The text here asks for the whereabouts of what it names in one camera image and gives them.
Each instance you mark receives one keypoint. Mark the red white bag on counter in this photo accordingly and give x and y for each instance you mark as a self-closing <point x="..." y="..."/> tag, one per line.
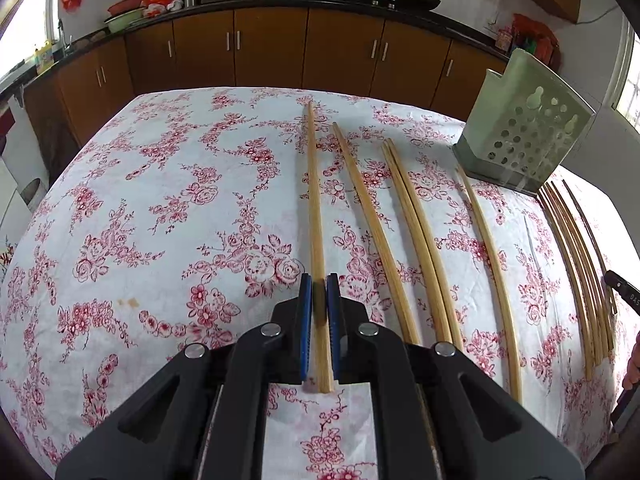
<point x="156" y="7"/>

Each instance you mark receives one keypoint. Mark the light wooden chopstick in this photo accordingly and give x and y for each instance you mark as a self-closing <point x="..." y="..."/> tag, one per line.
<point x="325" y="379"/>
<point x="397" y="292"/>
<point x="510" y="338"/>
<point x="433" y="292"/>
<point x="438" y="265"/>

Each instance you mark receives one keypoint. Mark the green basin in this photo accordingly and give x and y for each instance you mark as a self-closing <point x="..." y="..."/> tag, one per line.
<point x="121" y="21"/>

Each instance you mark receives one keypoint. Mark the person's right hand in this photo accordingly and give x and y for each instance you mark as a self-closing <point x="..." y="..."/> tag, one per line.
<point x="632" y="376"/>

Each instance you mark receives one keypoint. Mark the yellow detergent bottle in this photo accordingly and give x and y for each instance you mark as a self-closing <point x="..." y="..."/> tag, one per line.
<point x="44" y="57"/>

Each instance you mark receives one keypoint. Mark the right window frame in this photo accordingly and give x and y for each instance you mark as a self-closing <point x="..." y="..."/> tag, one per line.
<point x="625" y="92"/>

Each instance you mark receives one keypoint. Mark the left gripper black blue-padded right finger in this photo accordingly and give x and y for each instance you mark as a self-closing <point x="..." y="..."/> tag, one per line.
<point x="437" y="415"/>

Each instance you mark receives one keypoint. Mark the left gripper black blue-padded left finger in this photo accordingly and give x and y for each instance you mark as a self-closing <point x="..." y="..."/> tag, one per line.
<point x="203" y="414"/>

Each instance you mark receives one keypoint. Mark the black countertop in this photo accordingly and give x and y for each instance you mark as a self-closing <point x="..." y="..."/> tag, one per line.
<point x="387" y="9"/>

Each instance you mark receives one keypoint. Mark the green perforated utensil holder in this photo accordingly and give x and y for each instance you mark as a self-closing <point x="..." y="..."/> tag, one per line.
<point x="522" y="125"/>

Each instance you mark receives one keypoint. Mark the red basin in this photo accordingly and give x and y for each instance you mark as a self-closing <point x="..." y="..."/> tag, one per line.
<point x="123" y="6"/>

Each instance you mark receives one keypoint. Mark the floral red white tablecloth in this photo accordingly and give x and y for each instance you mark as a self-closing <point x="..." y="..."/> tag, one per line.
<point x="185" y="219"/>

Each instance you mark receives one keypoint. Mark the red bag with condiments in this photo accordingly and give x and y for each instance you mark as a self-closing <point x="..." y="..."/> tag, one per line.
<point x="532" y="36"/>

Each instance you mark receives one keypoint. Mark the brown lower kitchen cabinets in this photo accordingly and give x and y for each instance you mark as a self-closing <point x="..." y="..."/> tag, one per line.
<point x="388" y="55"/>

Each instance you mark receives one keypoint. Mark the dark wooden chopstick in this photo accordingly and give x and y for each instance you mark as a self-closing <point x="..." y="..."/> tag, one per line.
<point x="590" y="254"/>
<point x="579" y="260"/>
<point x="585" y="259"/>
<point x="607" y="289"/>
<point x="587" y="348"/>

